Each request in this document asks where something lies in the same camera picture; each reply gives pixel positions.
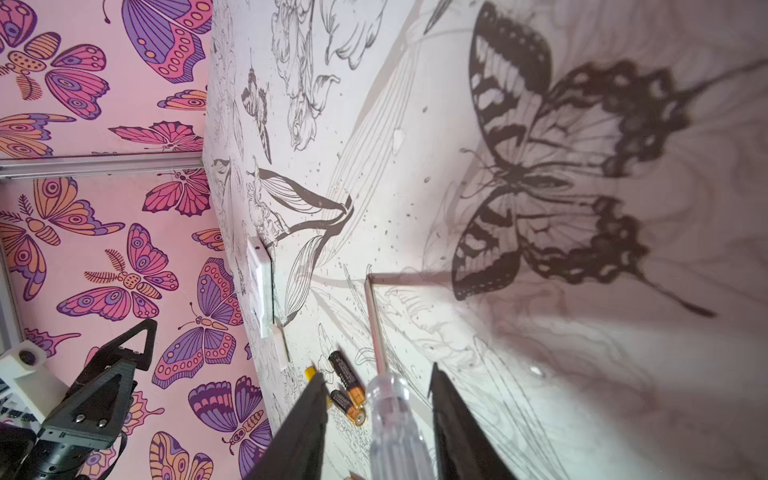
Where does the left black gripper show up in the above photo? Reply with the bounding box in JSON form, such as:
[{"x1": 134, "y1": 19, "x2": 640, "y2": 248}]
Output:
[{"x1": 1, "y1": 318, "x2": 158, "y2": 479}]

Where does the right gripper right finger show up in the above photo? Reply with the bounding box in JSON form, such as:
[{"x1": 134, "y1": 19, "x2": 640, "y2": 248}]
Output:
[{"x1": 429, "y1": 363, "x2": 516, "y2": 480}]

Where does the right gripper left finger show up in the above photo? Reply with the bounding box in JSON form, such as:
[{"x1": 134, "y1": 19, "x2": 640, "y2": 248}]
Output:
[{"x1": 245, "y1": 372, "x2": 328, "y2": 480}]

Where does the clear handle screwdriver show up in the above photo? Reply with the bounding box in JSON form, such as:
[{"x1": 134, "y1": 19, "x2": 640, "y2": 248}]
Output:
[{"x1": 364, "y1": 275, "x2": 435, "y2": 480}]

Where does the black gold AAA battery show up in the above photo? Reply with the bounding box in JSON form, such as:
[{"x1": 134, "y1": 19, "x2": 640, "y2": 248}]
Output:
[
  {"x1": 330, "y1": 390, "x2": 366, "y2": 427},
  {"x1": 328, "y1": 350, "x2": 366, "y2": 408}
]

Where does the white AC remote control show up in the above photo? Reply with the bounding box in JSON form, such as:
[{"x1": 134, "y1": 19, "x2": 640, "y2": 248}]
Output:
[{"x1": 246, "y1": 236, "x2": 274, "y2": 339}]

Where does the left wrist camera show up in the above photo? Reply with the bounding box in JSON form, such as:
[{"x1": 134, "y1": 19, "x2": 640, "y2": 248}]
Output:
[{"x1": 1, "y1": 340, "x2": 69, "y2": 424}]

